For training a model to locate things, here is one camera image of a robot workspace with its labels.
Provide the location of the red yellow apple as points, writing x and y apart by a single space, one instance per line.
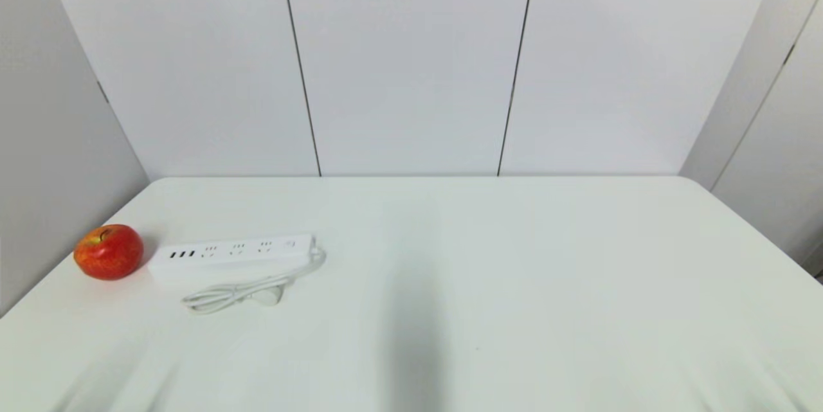
109 252

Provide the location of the white power strip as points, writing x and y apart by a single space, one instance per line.
231 256

